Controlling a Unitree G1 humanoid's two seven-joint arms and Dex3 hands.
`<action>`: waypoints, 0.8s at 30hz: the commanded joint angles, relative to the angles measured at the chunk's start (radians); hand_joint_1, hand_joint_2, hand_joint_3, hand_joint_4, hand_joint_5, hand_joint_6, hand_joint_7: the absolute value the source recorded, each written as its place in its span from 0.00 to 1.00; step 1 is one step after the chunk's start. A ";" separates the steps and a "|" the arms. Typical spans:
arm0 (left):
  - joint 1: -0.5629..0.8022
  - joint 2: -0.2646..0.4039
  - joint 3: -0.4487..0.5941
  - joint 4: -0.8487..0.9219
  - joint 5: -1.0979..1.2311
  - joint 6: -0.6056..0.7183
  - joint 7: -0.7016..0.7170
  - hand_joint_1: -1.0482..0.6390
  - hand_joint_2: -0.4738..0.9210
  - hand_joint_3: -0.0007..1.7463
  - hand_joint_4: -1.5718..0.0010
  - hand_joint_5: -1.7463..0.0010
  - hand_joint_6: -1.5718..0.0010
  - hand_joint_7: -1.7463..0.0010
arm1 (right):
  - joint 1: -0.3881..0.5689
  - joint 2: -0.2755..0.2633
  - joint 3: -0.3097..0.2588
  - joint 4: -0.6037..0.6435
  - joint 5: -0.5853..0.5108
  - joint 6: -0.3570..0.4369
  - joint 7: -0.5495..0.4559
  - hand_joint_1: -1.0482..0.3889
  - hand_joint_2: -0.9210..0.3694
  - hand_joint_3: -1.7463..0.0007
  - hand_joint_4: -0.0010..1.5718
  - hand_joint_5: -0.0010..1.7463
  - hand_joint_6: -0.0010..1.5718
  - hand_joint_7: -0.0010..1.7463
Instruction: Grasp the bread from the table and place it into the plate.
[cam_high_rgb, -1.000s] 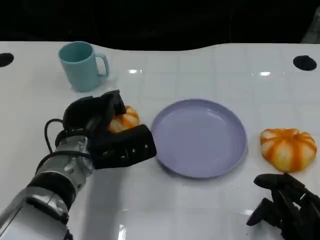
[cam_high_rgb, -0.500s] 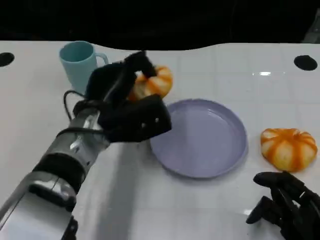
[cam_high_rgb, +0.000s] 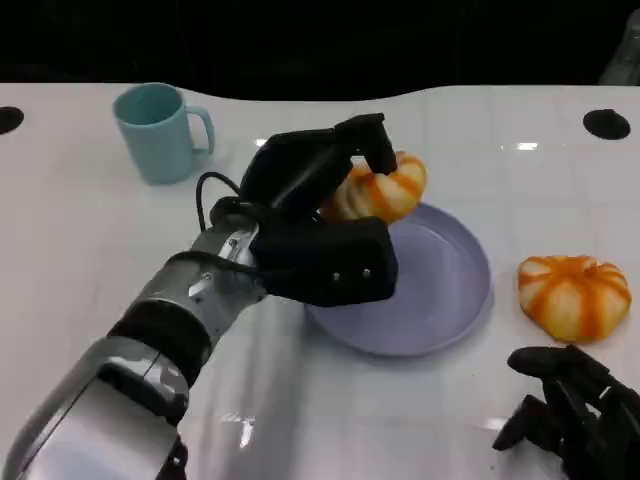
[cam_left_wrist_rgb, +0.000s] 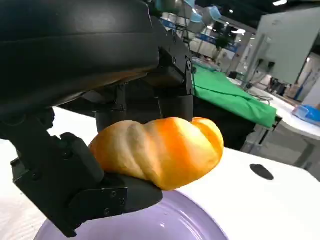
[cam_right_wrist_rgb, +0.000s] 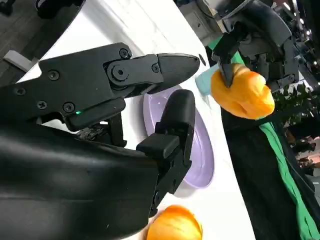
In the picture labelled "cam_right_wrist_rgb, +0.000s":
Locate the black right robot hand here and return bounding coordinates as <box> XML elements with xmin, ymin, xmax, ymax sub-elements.
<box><xmin>0</xmin><ymin>42</ymin><xmax>201</xmax><ymax>240</ymax></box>

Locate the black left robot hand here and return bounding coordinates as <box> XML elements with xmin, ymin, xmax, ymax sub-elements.
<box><xmin>211</xmin><ymin>4</ymin><xmax>301</xmax><ymax>93</ymax></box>

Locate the orange and white bread roll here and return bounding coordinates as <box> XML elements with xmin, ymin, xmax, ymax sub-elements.
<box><xmin>210</xmin><ymin>62</ymin><xmax>276</xmax><ymax>120</ymax></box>
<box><xmin>146</xmin><ymin>204</ymin><xmax>204</xmax><ymax>240</ymax></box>

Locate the grey background cabinet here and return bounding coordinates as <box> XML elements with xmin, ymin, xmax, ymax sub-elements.
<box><xmin>174</xmin><ymin>0</ymin><xmax>224</xmax><ymax>43</ymax></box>

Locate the green background plant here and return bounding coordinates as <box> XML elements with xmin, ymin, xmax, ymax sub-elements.
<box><xmin>271</xmin><ymin>83</ymin><xmax>320</xmax><ymax>127</ymax></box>

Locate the pale green mug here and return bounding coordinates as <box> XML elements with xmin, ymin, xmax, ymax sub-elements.
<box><xmin>195</xmin><ymin>69</ymin><xmax>216</xmax><ymax>97</ymax></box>

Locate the green cloth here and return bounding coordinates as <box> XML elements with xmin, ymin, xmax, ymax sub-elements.
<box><xmin>206</xmin><ymin>34</ymin><xmax>320</xmax><ymax>240</ymax></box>

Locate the lilac plate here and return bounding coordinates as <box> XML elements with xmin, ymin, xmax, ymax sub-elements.
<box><xmin>142</xmin><ymin>84</ymin><xmax>215</xmax><ymax>189</ymax></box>

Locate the black cloth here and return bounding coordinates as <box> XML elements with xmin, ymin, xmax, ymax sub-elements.
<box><xmin>220</xmin><ymin>107</ymin><xmax>316</xmax><ymax>240</ymax></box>

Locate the black machine base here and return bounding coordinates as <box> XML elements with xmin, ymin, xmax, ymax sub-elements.
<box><xmin>34</xmin><ymin>0</ymin><xmax>85</xmax><ymax>20</ymax></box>

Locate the grey table bracket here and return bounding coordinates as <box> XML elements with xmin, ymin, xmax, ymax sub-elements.
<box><xmin>3</xmin><ymin>49</ymin><xmax>39</xmax><ymax>72</ymax></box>

